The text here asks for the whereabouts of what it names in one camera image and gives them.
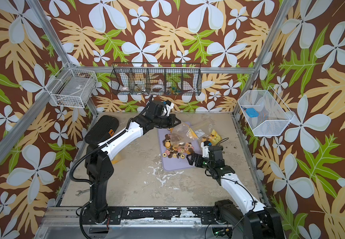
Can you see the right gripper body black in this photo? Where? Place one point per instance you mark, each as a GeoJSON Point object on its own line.
{"type": "Point", "coordinates": [206, 163]}

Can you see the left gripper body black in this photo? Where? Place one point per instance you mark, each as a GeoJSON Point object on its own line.
{"type": "Point", "coordinates": [161, 121]}

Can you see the ziploc bag with yellow toy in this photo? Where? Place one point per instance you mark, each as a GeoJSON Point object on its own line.
{"type": "Point", "coordinates": [207, 132]}

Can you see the ziploc bag with brown items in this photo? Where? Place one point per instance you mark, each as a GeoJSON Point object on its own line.
{"type": "Point", "coordinates": [182, 134]}

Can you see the ziploc bag with yellow cookies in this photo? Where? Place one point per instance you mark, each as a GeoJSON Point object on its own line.
{"type": "Point", "coordinates": [117, 158]}

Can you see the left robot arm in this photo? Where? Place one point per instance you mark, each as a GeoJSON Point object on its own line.
{"type": "Point", "coordinates": [95, 168]}

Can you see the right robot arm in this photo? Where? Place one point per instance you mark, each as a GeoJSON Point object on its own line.
{"type": "Point", "coordinates": [257, 220]}

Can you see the pile of poured cookies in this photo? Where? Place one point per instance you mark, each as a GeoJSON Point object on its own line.
{"type": "Point", "coordinates": [170, 151]}

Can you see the lavender plastic tray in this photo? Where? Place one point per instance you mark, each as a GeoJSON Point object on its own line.
{"type": "Point", "coordinates": [173, 164]}

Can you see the black hard case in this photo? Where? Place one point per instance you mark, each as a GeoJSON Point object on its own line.
{"type": "Point", "coordinates": [104, 129]}

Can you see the blue object in basket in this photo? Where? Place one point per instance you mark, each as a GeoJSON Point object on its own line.
{"type": "Point", "coordinates": [251, 112]}

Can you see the white mesh basket right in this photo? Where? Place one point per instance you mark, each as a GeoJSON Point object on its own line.
{"type": "Point", "coordinates": [274, 113]}

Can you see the small metal wrench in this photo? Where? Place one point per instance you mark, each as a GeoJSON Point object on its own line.
{"type": "Point", "coordinates": [80, 192]}

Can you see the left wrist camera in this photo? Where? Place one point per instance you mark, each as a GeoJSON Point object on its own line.
{"type": "Point", "coordinates": [168, 106]}

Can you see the black wire basket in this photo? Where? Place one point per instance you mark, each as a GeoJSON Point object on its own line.
{"type": "Point", "coordinates": [156, 79]}

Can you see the white wire basket left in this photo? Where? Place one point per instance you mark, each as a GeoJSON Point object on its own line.
{"type": "Point", "coordinates": [72, 86]}

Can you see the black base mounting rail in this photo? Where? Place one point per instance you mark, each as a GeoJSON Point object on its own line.
{"type": "Point", "coordinates": [118, 215]}

